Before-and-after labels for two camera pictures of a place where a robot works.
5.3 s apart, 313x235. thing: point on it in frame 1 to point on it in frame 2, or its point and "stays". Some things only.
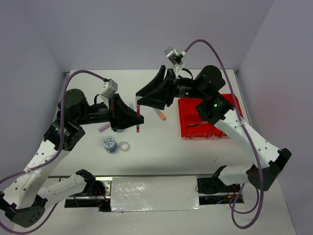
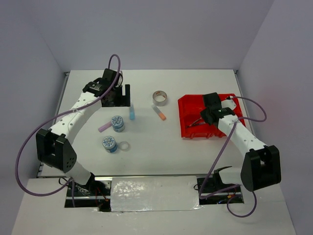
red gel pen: x=138 y=115 to x=195 y=121
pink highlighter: x=101 y=129 stays
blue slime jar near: x=109 y=144 stays
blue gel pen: x=197 y=124 stays
